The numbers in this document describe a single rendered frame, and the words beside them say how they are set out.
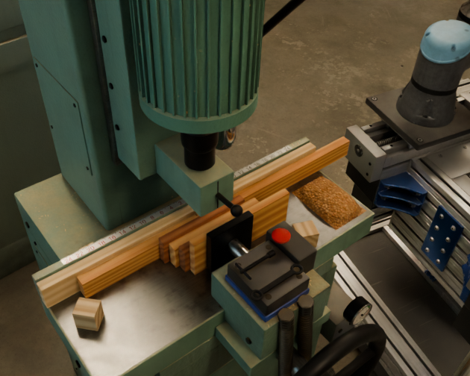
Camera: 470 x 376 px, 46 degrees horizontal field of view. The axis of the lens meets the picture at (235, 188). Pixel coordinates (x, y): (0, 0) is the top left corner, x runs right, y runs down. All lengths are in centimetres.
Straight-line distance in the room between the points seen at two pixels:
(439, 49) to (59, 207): 94
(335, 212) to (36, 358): 124
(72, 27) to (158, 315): 47
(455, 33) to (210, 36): 87
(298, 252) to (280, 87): 221
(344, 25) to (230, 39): 301
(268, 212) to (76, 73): 40
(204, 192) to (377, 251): 118
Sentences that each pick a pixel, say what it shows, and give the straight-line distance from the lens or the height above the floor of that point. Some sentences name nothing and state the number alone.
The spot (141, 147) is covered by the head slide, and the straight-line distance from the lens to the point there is 95.
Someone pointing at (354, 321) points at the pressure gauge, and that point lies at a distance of 126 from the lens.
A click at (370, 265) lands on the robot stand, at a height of 21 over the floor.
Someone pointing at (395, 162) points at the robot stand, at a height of 73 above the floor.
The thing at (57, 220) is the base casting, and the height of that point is 80.
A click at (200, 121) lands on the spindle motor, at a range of 76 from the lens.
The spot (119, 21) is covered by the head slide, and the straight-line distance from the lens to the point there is 82.
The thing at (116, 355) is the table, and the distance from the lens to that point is 91.
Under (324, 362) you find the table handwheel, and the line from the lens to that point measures 85.
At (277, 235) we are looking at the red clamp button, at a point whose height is 102.
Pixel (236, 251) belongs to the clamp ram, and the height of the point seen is 96.
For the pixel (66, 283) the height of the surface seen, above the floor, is 94.
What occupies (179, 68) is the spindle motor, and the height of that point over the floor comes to 130.
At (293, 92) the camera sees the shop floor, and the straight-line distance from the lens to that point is 301.
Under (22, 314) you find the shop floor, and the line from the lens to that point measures 211.
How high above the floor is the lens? 168
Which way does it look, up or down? 44 degrees down
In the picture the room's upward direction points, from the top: 3 degrees clockwise
